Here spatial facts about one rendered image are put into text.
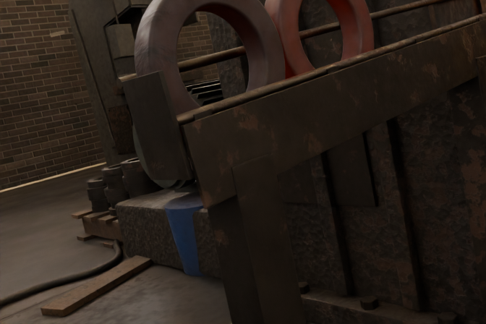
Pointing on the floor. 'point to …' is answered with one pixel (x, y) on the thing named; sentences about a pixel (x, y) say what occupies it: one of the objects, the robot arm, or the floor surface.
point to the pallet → (97, 228)
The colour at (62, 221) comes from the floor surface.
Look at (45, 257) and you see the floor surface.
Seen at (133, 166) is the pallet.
